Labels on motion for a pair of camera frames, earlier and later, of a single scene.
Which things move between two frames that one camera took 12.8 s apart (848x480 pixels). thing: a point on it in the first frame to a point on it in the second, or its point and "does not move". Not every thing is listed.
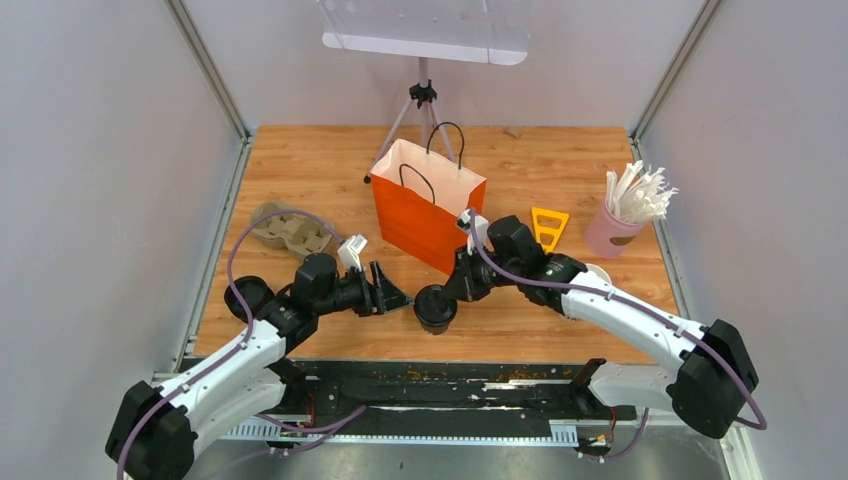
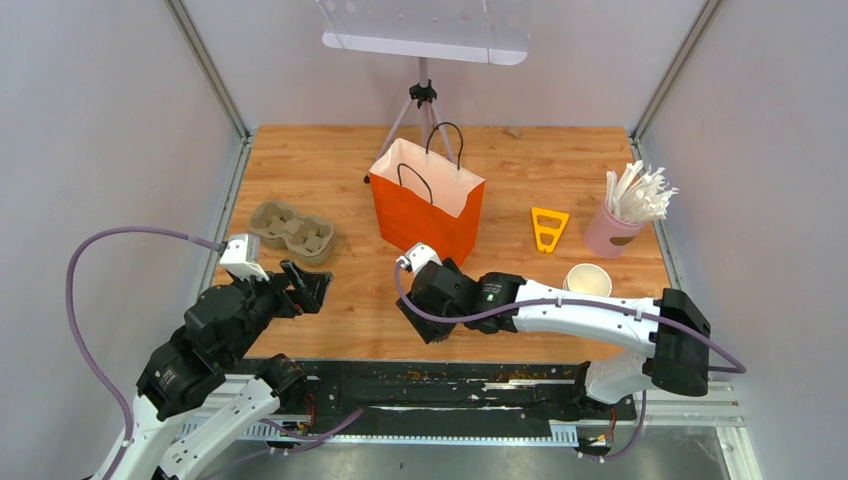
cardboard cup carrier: x=294 y=232 does not move
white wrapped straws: x=638 y=195 does not move
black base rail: x=439 y=393 does not move
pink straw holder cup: x=609 y=236 does not move
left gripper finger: x=387 y=296 to x=312 y=285
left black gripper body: x=353 y=293 to x=270 y=298
